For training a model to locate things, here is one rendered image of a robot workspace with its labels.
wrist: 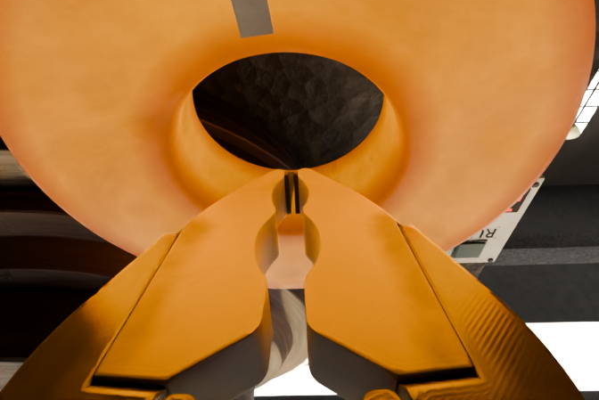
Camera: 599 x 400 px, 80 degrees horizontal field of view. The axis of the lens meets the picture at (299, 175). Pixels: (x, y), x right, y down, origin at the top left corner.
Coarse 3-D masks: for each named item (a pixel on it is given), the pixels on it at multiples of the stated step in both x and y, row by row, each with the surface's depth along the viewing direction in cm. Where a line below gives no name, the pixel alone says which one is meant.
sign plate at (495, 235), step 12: (540, 180) 42; (528, 192) 43; (516, 204) 44; (528, 204) 45; (504, 216) 47; (516, 216) 47; (492, 228) 48; (504, 228) 48; (468, 240) 50; (480, 240) 50; (492, 240) 50; (504, 240) 50; (480, 252) 52; (492, 252) 52
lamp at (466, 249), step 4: (460, 244) 50; (464, 244) 50; (468, 244) 50; (472, 244) 50; (476, 244) 50; (480, 244) 50; (484, 244) 50; (456, 248) 51; (460, 248) 51; (464, 248) 51; (468, 248) 51; (472, 248) 51; (476, 248) 51; (480, 248) 51; (456, 252) 51; (460, 252) 51; (464, 252) 51; (468, 252) 51; (472, 252) 51; (476, 252) 51; (456, 256) 52; (460, 256) 52; (464, 256) 52; (468, 256) 52; (472, 256) 52; (476, 256) 52
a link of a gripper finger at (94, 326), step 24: (168, 240) 9; (144, 264) 8; (120, 288) 8; (144, 288) 8; (96, 312) 7; (120, 312) 7; (48, 336) 7; (72, 336) 7; (96, 336) 7; (48, 360) 6; (72, 360) 6; (96, 360) 6; (24, 384) 6; (48, 384) 6; (72, 384) 6; (96, 384) 6
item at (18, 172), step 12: (0, 144) 21; (228, 144) 29; (0, 156) 21; (12, 156) 21; (240, 156) 29; (252, 156) 30; (0, 168) 22; (12, 168) 22; (0, 180) 23; (12, 180) 23; (24, 180) 23
